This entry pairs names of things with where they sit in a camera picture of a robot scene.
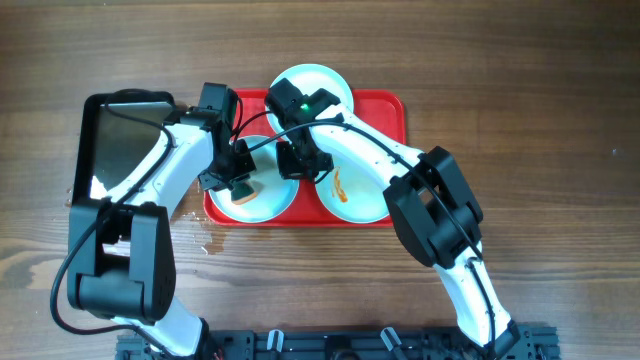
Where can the black tray with water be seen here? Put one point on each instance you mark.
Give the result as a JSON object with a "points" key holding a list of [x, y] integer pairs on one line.
{"points": [[117, 133]]}

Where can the light blue plate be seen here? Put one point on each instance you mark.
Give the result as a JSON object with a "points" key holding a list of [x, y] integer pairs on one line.
{"points": [[273, 193], [308, 78], [350, 195]]}

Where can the red plastic tray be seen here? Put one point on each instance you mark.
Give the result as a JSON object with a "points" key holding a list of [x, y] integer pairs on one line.
{"points": [[380, 109]]}

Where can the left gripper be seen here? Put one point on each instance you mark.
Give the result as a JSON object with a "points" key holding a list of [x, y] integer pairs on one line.
{"points": [[226, 176]]}

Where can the black mounting rail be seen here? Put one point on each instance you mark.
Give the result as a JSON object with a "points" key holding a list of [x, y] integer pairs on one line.
{"points": [[533, 343]]}

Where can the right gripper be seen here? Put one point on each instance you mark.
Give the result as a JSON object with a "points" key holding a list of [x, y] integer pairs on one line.
{"points": [[288, 170]]}

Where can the green orange sponge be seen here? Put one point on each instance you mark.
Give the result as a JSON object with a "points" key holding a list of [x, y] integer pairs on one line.
{"points": [[242, 193]]}

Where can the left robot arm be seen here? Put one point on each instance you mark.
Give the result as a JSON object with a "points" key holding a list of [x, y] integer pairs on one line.
{"points": [[120, 266]]}

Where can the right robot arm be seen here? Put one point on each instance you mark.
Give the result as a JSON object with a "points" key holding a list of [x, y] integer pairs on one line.
{"points": [[434, 213]]}

